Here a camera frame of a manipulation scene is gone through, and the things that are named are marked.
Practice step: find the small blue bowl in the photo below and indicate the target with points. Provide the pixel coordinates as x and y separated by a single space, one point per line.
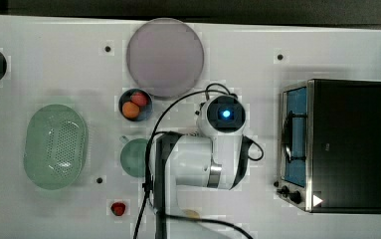
145 112

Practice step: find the round grey plate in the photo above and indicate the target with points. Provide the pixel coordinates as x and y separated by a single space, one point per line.
165 57

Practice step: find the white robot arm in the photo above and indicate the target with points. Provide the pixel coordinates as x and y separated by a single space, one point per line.
217 157

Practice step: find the orange toy fruit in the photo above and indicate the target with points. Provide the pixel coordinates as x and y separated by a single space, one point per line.
130 110

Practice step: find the red toy strawberry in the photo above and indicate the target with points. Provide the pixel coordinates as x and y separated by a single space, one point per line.
140 99

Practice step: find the small red toy fruit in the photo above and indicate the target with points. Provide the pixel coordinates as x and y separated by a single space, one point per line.
118 208

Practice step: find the teal green cup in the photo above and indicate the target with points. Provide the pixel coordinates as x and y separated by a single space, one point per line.
132 156

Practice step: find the black toaster oven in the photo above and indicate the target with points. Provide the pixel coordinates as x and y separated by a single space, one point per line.
330 146

